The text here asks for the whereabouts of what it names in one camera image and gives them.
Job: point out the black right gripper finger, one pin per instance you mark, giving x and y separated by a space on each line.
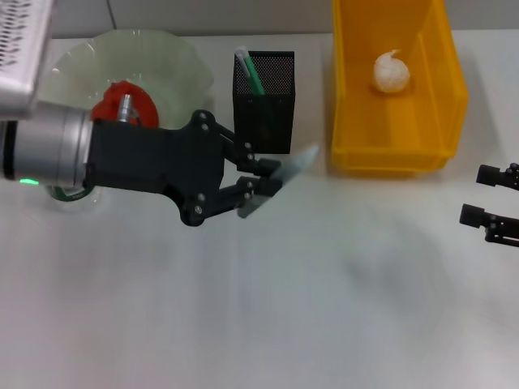
496 176
498 229

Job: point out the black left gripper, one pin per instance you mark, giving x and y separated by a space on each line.
154 162

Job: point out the grey marker pen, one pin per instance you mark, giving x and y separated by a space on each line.
298 164

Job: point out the green pen with white cap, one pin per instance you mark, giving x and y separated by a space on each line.
253 79

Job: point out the red-orange knitted orange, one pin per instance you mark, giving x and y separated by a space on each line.
144 107

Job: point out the white paper ball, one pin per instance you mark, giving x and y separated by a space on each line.
390 75

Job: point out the clear green-label water bottle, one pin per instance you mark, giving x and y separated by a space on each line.
73 200

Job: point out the black mesh pen holder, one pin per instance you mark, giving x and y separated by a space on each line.
267 121

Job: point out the pale green wavy glass plate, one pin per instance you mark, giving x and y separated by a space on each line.
174 77

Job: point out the yellow plastic bin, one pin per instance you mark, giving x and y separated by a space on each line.
365 133

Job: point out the grey vented wrist camera box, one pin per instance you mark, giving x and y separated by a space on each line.
20 61

